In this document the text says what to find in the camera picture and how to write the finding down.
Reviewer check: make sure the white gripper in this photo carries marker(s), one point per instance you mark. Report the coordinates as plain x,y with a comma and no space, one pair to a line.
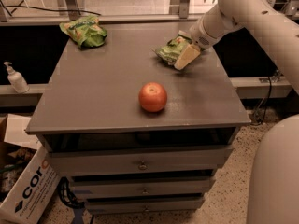
202,36

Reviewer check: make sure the green jalapeno chip bag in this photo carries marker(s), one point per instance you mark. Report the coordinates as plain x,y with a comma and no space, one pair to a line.
170,52

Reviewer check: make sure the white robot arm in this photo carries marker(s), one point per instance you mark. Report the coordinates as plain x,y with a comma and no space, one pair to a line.
274,180

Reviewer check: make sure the green rice chip bag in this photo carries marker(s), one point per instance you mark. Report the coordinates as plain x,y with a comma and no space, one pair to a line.
85,32

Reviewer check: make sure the red tomato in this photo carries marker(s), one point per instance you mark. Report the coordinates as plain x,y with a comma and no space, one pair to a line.
152,97

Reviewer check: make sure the grey drawer cabinet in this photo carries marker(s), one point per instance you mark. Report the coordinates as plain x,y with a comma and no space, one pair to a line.
120,158

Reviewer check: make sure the white pump bottle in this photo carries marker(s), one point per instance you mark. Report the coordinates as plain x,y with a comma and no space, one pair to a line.
16,79

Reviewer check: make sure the white cardboard box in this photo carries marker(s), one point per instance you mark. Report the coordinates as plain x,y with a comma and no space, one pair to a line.
27,179

